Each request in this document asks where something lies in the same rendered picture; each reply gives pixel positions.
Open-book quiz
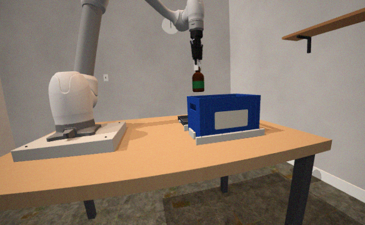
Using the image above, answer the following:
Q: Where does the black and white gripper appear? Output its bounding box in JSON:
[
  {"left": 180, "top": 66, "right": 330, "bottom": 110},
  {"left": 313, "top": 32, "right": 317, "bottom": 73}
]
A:
[{"left": 190, "top": 29, "right": 203, "bottom": 71}]

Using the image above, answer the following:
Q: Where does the brown bottle with green label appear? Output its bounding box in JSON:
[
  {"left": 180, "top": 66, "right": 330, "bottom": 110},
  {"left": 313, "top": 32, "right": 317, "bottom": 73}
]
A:
[{"left": 192, "top": 67, "right": 204, "bottom": 92}]

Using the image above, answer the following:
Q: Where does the blue plastic crate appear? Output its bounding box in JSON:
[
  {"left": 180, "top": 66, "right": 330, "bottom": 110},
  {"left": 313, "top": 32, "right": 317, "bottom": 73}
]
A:
[{"left": 187, "top": 94, "right": 261, "bottom": 137}]

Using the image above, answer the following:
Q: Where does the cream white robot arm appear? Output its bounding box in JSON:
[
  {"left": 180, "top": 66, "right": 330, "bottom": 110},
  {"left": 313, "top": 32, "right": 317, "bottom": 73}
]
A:
[{"left": 46, "top": 0, "right": 204, "bottom": 142}]

